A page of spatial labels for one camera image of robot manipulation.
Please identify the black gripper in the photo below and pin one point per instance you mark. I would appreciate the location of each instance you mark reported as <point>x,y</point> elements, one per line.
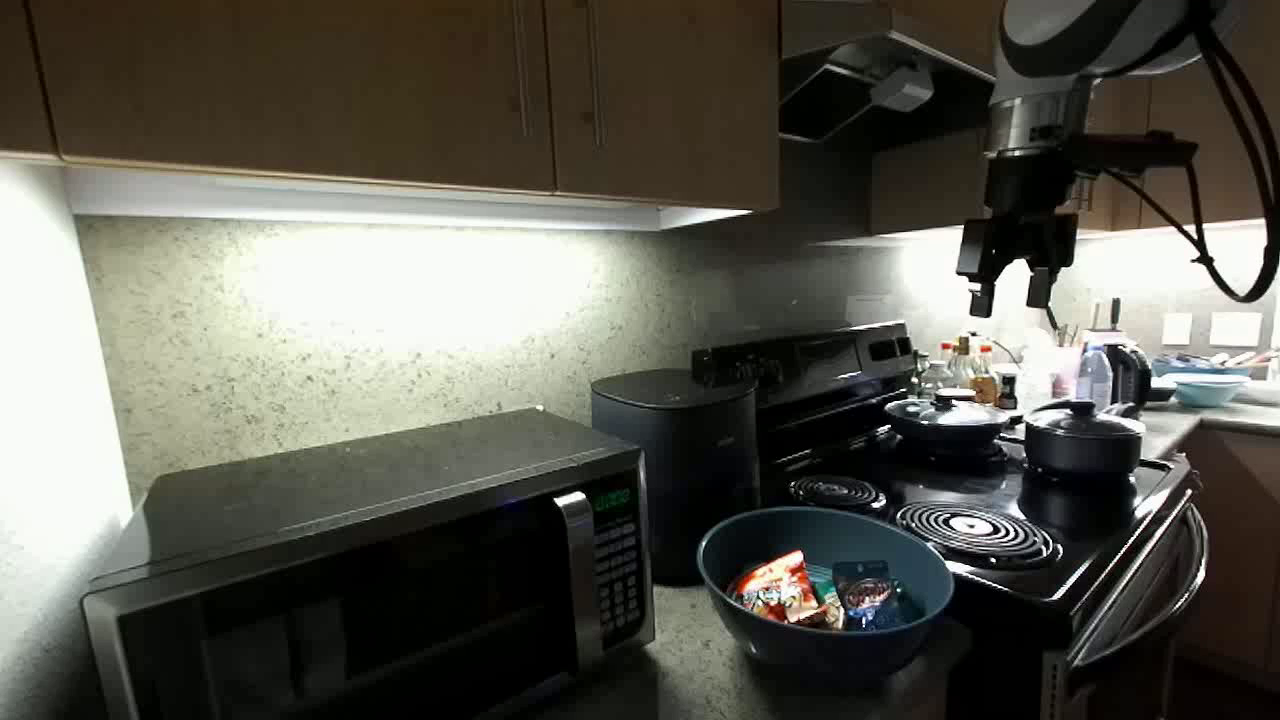
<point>1022,221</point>

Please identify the blue snack wrapper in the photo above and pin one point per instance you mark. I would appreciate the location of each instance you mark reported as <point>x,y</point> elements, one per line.
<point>874,597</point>

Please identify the red snack wrapper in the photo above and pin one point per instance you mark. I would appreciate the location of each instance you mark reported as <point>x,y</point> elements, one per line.
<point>781,591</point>

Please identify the light blue bowl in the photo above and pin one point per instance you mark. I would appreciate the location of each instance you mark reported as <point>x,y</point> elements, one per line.
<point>1205,389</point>

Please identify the teal bowl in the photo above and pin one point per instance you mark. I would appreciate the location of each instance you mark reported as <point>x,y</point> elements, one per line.
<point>801,648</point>

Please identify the white container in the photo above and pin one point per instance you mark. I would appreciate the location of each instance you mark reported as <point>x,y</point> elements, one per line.
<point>1041,366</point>

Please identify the condiment bottle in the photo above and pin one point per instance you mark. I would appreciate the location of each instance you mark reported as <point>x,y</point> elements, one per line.
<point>949,361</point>
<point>984,378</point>

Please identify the electric kettle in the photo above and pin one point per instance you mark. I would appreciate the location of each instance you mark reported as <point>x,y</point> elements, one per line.
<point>1113,368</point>

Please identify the frying pan with glass lid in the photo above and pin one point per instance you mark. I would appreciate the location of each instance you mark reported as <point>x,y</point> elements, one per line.
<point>949,421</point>

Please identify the black pot with lid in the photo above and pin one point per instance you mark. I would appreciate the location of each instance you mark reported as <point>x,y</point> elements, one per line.
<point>1081,442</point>

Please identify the small white outlet plate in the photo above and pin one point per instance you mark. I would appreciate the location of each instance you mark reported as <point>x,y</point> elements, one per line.
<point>1178,331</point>

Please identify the wooden upper cabinet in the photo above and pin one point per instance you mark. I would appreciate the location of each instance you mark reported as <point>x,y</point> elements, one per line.
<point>334,80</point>
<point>1174,187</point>

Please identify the white box on hood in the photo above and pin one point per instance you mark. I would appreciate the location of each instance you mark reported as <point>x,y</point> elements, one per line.
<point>905,90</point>

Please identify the wide white outlet plate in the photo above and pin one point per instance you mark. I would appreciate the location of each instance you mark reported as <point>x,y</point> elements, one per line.
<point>1239,331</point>

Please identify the range hood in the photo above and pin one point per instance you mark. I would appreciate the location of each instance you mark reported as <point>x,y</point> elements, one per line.
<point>854,87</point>

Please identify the black electric stove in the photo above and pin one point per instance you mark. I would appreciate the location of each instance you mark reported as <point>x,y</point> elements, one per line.
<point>1065,563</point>

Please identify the wooden lower cabinet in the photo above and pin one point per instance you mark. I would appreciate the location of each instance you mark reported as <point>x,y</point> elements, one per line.
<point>1243,563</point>

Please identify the under-cabinet light strip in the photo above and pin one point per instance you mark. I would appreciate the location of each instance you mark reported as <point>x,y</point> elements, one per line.
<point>372,202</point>

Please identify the stainless steel microwave oven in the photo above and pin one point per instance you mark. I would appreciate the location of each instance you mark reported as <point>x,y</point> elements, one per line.
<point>372,575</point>

